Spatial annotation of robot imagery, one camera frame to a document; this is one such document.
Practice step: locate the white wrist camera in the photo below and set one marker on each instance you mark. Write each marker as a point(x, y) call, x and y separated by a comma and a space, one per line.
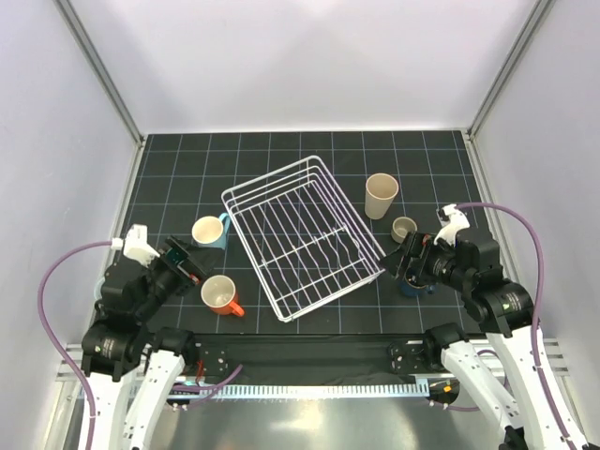
point(135, 246)
point(452, 221)

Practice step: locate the white wire dish rack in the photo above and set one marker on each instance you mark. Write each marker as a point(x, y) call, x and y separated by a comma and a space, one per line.
point(304, 239)

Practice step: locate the dark blue mug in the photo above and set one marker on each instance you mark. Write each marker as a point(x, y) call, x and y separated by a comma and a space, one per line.
point(412, 286)

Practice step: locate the small beige cup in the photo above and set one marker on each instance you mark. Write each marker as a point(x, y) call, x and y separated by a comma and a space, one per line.
point(401, 227)

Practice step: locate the black grid mat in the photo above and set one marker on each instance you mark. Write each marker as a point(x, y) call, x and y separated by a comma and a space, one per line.
point(182, 176)

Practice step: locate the light blue mug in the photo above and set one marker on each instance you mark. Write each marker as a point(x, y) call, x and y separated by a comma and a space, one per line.
point(211, 231)

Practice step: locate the tall beige cup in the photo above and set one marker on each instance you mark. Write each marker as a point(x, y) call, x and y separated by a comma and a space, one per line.
point(381, 190)

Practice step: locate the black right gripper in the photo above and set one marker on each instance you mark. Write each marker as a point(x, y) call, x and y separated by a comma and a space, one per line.
point(416, 245)

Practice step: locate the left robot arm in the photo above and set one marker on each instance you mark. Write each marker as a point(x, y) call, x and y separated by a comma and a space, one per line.
point(129, 371)

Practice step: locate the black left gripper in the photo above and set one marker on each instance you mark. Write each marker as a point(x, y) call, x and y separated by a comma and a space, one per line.
point(188, 271)

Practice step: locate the white cable duct strip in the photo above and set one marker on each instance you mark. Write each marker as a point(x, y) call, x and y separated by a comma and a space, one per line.
point(280, 392)

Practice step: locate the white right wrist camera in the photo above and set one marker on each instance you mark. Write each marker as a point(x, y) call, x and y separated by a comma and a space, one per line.
point(452, 221)

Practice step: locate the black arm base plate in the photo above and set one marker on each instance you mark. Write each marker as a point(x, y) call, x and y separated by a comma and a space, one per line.
point(287, 359)

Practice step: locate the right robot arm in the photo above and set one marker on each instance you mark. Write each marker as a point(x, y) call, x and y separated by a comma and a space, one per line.
point(529, 412)

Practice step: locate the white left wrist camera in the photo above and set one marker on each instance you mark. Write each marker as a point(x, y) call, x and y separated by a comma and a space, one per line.
point(135, 246)

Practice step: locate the orange mug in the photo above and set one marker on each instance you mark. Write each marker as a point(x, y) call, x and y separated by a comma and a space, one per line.
point(220, 294)

